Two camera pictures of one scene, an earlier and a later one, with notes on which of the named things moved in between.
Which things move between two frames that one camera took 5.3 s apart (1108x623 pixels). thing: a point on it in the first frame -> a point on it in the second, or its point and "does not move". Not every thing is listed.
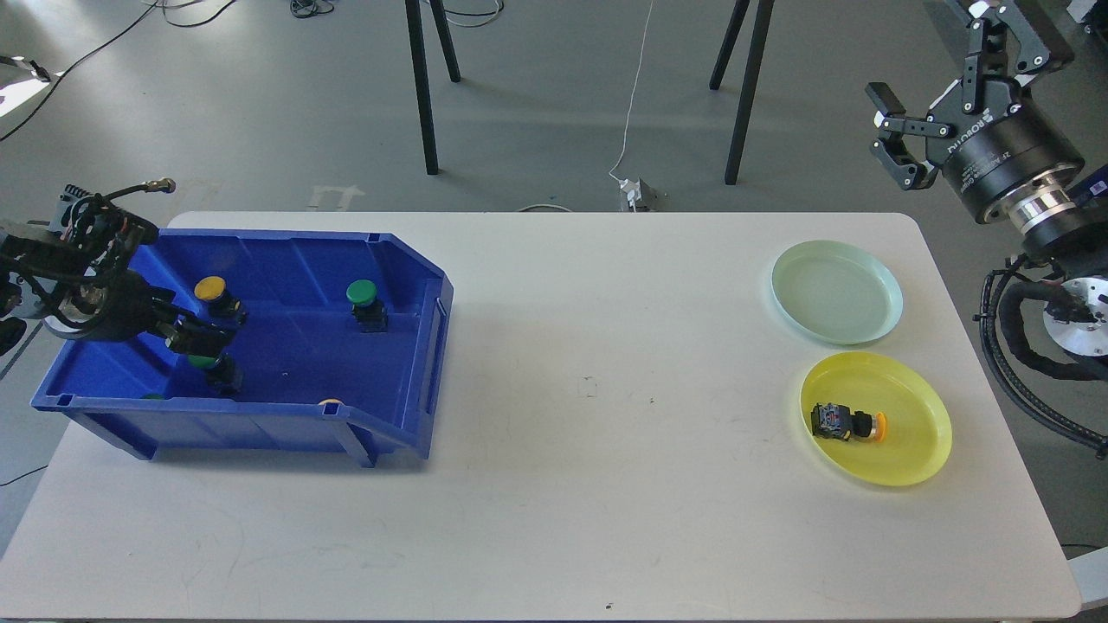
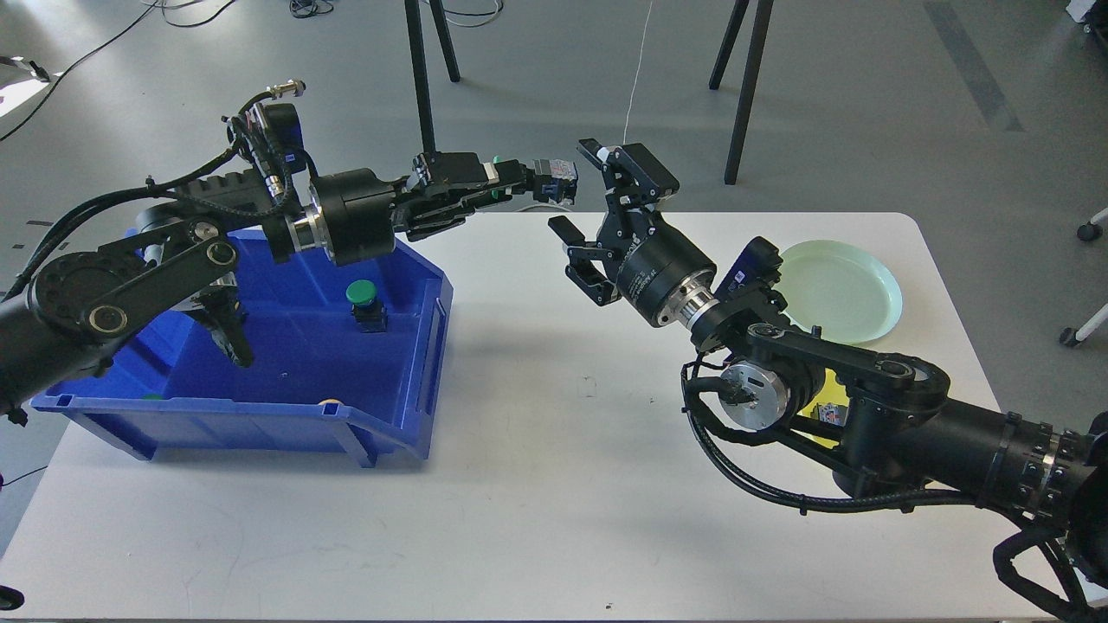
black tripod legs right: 756,54 does not move
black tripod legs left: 415,27 does not move
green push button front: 224,375 -> 550,180
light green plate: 836,292 does not move
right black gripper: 990,136 -> 647,257
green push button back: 372,314 does not move
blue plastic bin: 342,348 does not move
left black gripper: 116,305 -> 357,207
